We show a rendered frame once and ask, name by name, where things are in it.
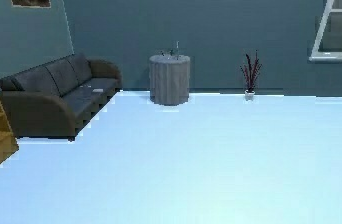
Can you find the small clear glass items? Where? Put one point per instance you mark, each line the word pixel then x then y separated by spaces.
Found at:
pixel 173 51

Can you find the white framed window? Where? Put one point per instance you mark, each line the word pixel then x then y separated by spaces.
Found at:
pixel 340 31

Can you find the grey round skirted table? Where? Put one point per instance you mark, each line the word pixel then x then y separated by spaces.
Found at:
pixel 169 80

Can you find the red house plant white pot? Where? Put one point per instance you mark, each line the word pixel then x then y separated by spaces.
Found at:
pixel 251 75

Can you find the small white flat object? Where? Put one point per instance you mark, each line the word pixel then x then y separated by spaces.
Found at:
pixel 97 90

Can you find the dark grey brown sofa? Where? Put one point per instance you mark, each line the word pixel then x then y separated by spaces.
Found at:
pixel 62 96

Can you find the brown framed wall picture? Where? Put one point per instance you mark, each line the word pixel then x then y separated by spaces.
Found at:
pixel 31 3

